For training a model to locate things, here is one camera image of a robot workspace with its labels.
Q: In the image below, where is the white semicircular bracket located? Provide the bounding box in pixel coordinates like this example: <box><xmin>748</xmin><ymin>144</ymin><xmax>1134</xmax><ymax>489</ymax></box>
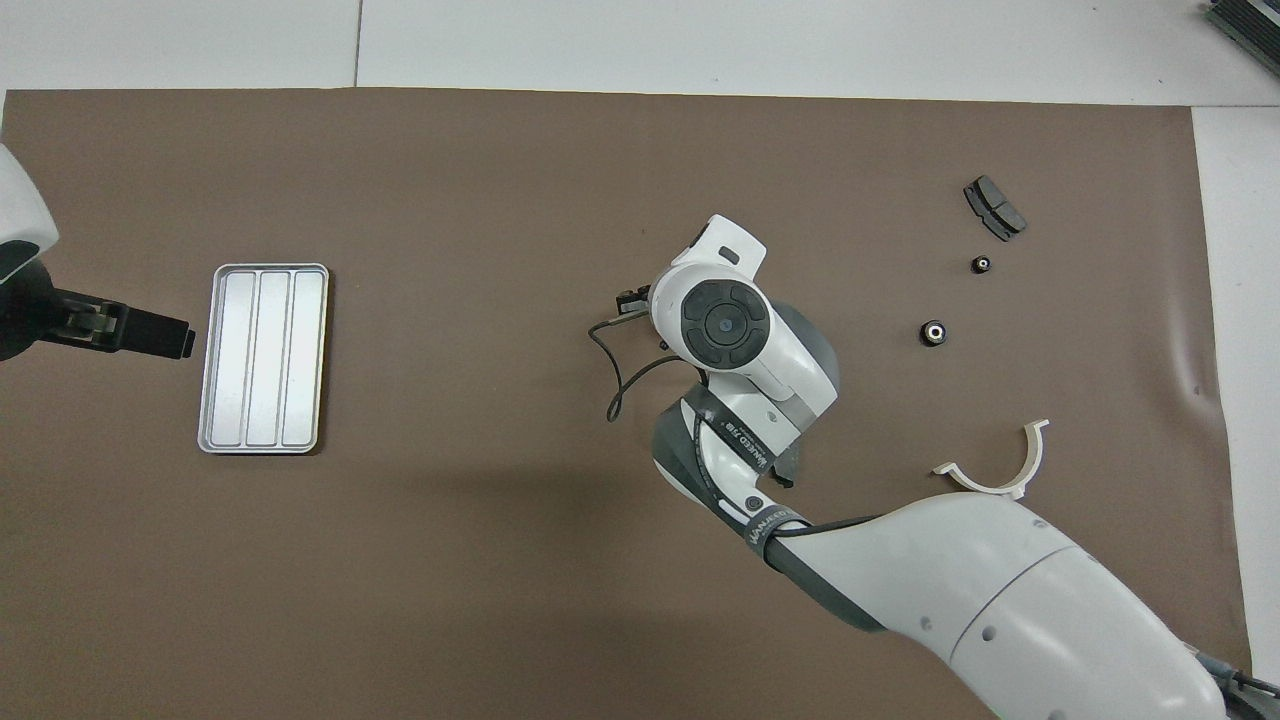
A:
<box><xmin>932</xmin><ymin>419</ymin><xmax>1050</xmax><ymax>500</ymax></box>

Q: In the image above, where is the grey metal tray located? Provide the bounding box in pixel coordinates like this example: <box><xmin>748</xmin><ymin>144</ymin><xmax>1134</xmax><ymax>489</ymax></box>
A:
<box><xmin>198</xmin><ymin>263</ymin><xmax>331</xmax><ymax>456</ymax></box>

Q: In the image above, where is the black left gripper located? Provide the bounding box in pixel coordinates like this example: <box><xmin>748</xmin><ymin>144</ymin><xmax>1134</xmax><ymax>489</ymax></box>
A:
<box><xmin>0</xmin><ymin>262</ymin><xmax>193</xmax><ymax>361</ymax></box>

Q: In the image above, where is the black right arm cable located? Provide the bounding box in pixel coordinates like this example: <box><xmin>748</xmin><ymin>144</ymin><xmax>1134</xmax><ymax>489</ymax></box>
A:
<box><xmin>588</xmin><ymin>288</ymin><xmax>886</xmax><ymax>541</ymax></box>

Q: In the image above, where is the brown table mat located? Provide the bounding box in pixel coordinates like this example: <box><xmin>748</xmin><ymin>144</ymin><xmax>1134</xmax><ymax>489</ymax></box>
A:
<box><xmin>0</xmin><ymin>88</ymin><xmax>1256</xmax><ymax>720</ymax></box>

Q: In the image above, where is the dark ribbed device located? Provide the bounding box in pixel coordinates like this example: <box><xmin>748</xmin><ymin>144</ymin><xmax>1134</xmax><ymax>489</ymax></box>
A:
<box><xmin>1203</xmin><ymin>0</ymin><xmax>1280</xmax><ymax>76</ymax></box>

